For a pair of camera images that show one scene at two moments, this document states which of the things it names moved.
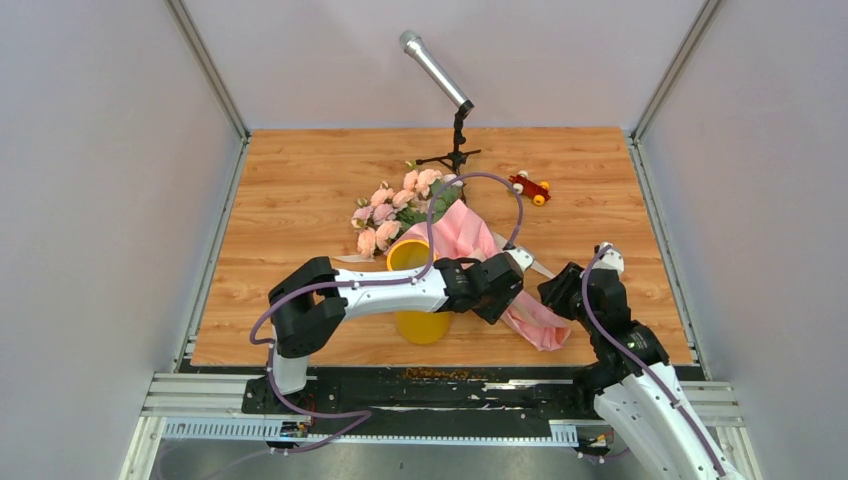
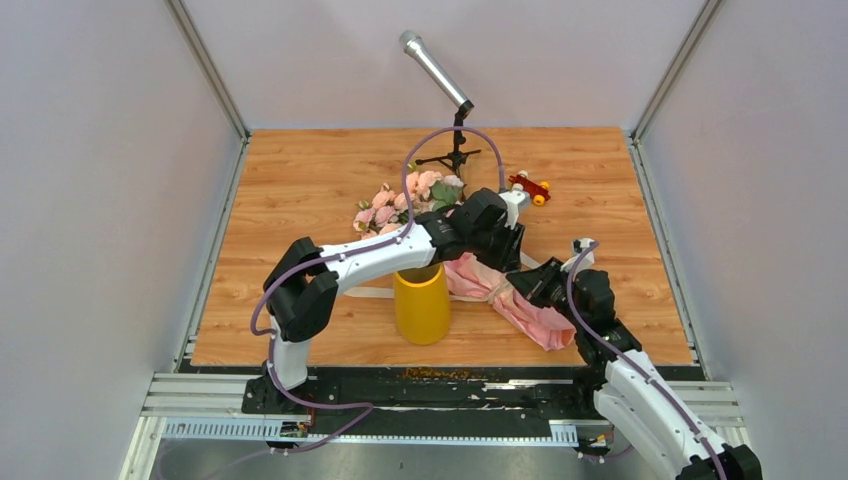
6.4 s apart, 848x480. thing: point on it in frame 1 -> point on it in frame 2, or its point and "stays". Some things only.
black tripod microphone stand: x=458 y=156 stays
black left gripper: x=493 y=313 -> x=509 y=259
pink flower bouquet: x=418 y=205 stays
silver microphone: x=412 y=42 stays
